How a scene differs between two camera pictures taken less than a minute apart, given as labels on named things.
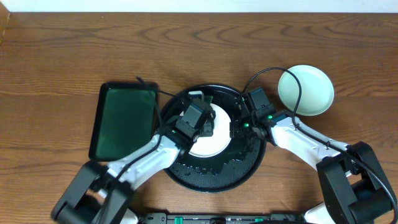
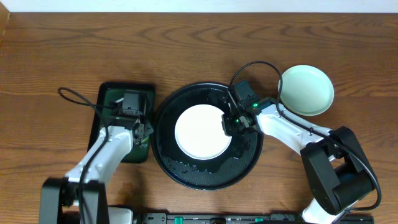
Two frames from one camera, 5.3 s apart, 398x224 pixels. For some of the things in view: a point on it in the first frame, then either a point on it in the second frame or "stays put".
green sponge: x=208 y=99 -> x=144 y=145
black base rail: x=229 y=218 stays put
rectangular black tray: x=124 y=119 stays put
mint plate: x=317 y=90 stays put
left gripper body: x=208 y=125 -> x=143 y=131
